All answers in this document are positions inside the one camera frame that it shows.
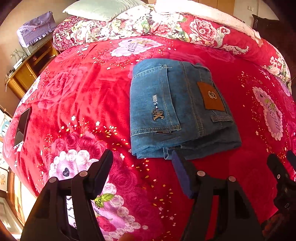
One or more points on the wooden bedside cabinet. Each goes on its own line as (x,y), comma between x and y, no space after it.
(41,54)

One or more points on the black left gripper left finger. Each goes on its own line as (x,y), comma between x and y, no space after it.
(63,210)

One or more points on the black smartphone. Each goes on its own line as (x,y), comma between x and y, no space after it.
(22,127)

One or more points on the purple ruffled fabric cover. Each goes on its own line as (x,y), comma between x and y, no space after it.
(34,30)

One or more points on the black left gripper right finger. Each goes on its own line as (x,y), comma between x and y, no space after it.
(220,211)

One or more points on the blue denim jeans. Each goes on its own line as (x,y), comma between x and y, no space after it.
(175,106)

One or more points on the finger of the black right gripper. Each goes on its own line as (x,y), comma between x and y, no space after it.
(285,197)
(291,157)

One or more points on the red floral plush blanket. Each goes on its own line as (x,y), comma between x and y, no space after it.
(81,107)

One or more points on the floral patterned quilt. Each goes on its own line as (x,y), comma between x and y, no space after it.
(189,22)

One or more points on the pale green pillow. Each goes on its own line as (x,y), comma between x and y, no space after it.
(105,10)

